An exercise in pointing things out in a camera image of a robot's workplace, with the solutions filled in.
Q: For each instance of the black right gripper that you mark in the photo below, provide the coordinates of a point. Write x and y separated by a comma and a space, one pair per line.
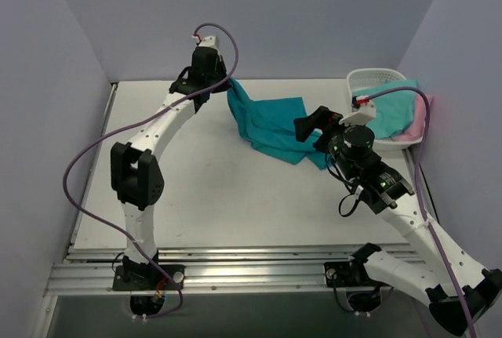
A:
325, 130

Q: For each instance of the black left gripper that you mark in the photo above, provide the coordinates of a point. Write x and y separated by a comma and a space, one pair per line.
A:
216, 82

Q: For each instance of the teal t shirt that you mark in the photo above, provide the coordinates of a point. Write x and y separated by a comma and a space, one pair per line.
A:
267, 125

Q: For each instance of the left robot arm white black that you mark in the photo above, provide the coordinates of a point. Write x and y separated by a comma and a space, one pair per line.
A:
136, 176

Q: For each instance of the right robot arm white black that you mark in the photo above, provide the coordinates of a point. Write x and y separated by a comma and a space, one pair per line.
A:
456, 288

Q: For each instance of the white plastic laundry basket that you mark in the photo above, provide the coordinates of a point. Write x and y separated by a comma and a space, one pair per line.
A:
372, 77

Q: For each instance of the light teal shirt in basket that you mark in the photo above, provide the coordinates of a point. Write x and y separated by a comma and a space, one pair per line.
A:
394, 111

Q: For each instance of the pink shirt in basket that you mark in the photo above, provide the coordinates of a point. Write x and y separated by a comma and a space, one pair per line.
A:
416, 129

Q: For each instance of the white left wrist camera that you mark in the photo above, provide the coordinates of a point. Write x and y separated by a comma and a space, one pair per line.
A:
211, 41

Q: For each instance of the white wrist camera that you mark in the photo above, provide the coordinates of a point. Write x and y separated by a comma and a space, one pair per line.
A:
363, 111
211, 41

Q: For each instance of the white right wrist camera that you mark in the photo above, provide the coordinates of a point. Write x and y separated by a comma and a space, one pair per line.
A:
363, 111

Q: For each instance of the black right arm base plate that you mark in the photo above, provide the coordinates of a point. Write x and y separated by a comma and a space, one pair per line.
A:
345, 274

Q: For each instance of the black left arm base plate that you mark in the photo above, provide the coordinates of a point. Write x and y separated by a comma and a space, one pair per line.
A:
149, 279

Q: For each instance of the aluminium rail frame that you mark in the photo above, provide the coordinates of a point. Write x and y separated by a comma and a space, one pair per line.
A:
236, 218

